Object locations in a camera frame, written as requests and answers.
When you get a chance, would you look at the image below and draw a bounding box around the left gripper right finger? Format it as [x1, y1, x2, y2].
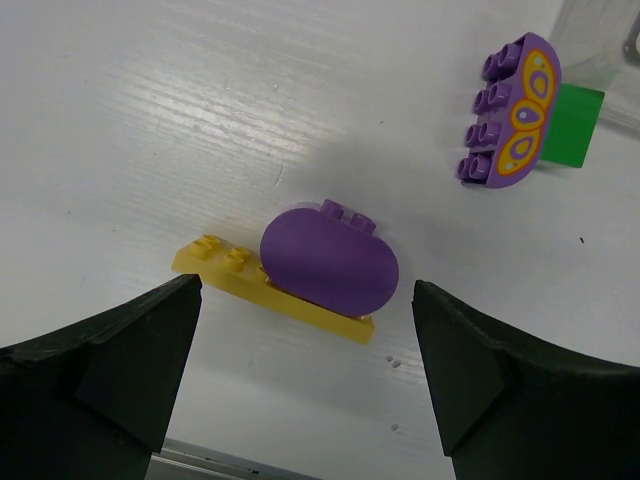
[412, 280, 639, 479]

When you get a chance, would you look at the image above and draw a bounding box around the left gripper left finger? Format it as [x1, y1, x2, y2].
[1, 275, 202, 479]

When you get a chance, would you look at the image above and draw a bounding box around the long yellow lego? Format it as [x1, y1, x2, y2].
[172, 235, 375, 345]

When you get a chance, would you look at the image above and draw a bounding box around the purple rounded lego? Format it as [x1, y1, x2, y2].
[259, 199, 399, 317]

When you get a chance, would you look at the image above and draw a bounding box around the purple tan flower lego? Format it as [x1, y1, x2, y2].
[456, 32, 562, 189]

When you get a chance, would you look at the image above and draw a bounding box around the small green lego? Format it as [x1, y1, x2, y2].
[540, 83, 605, 169]

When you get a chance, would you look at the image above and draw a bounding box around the small clear container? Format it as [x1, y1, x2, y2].
[550, 0, 639, 136]

